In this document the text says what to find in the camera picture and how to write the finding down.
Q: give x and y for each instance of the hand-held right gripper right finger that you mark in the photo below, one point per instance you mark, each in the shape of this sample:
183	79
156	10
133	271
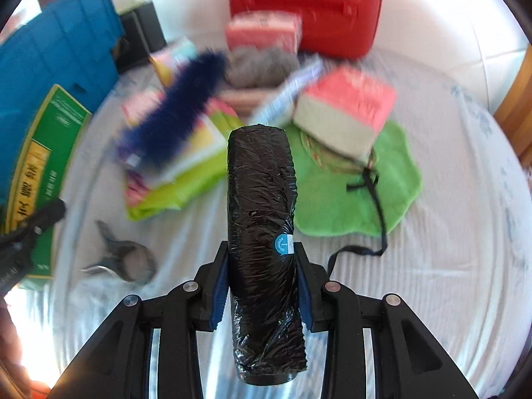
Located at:
303	295

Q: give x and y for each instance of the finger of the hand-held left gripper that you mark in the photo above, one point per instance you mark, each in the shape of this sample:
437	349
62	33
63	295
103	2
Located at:
14	266
45	212

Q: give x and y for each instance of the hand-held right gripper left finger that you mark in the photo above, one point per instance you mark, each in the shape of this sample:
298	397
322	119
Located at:
219	295

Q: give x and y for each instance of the green cardboard box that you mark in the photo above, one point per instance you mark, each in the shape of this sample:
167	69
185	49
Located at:
50	162

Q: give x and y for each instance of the black trash bag roll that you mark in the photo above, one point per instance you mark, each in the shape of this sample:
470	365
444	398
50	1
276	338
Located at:
262	216

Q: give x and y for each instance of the blue plastic crate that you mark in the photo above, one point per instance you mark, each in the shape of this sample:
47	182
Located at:
54	58

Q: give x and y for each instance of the green fleece cloth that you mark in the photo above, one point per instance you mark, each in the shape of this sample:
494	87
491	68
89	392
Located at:
341	203

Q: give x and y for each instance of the pink green wet wipes pack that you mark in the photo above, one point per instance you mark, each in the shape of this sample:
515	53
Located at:
178	191

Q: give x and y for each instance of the white patterned bed sheet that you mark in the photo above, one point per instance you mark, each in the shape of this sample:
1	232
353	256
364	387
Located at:
436	257

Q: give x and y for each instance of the blue fluffy strip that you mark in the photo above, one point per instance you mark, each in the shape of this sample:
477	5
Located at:
174	108

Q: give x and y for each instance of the small pink white pack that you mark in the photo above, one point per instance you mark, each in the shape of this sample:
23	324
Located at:
245	100

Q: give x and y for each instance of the pink mint tissue pack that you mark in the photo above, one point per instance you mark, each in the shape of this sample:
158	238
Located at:
349	104

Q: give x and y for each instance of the pastel tissue pack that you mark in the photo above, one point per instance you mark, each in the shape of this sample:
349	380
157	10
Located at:
174	56

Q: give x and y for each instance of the white blue tube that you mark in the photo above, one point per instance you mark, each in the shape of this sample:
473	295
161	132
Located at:
286	91

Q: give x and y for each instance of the black box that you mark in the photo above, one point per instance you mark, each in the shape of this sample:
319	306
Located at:
145	29

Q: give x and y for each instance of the red pink tissue pack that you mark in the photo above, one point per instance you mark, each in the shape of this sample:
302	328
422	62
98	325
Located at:
262	31

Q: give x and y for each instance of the wooden furniture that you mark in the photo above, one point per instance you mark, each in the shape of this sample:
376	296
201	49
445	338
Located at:
517	108

